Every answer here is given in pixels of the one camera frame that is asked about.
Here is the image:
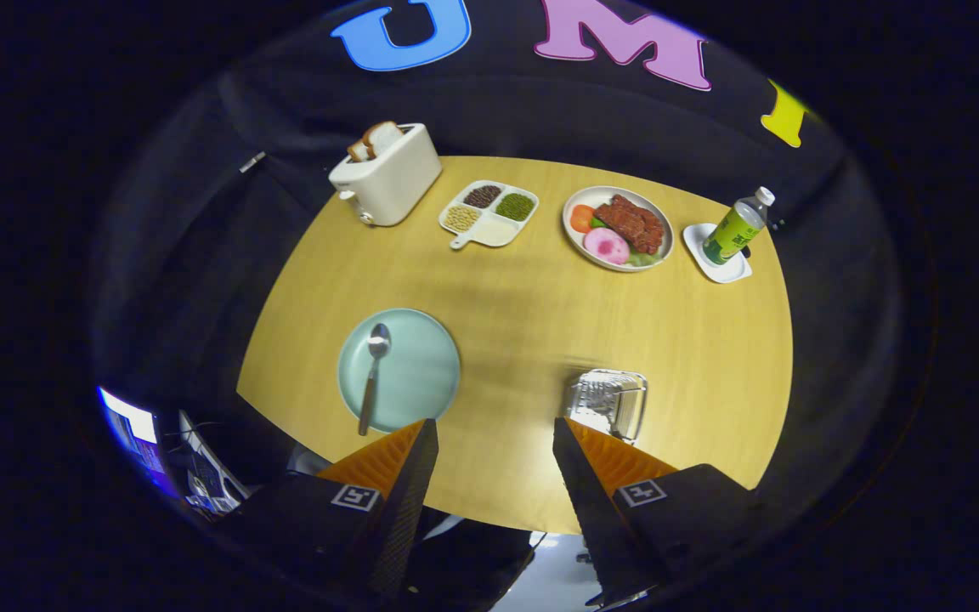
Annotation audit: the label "brown meat slices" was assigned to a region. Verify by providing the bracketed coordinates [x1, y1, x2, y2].
[594, 195, 665, 254]

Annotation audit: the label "white divided grain tray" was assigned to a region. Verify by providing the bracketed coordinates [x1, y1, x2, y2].
[439, 179, 540, 250]

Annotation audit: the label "black backdrop cloth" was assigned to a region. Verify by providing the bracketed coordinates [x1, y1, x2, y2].
[90, 0, 907, 545]

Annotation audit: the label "white food plate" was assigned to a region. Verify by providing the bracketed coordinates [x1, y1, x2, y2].
[563, 186, 675, 273]

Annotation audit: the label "pale green round plate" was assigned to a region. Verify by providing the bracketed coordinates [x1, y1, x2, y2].
[337, 308, 461, 434]

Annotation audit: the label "green label water bottle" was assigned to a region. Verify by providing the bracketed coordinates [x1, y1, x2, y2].
[702, 187, 776, 266]

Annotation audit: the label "computer monitor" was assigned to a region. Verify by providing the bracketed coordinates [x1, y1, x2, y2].
[99, 387, 172, 496]

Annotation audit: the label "large toast slice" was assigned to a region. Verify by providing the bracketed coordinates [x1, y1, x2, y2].
[362, 121, 404, 158]

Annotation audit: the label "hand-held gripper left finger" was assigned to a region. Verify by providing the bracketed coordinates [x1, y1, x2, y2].
[218, 417, 440, 600]

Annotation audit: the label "white toaster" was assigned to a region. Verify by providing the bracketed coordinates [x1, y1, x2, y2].
[328, 123, 443, 227]

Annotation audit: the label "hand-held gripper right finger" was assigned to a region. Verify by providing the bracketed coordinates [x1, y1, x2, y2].
[552, 416, 762, 606]

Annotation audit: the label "silver metal utensil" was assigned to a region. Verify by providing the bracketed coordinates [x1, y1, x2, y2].
[359, 323, 392, 437]

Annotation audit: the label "silver wire rack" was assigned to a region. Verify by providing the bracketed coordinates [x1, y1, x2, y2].
[569, 369, 648, 444]

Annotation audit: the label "white square coaster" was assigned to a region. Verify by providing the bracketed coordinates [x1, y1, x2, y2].
[682, 223, 752, 284]

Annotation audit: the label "computer keyboard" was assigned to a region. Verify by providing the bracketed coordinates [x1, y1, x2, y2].
[179, 411, 249, 516]

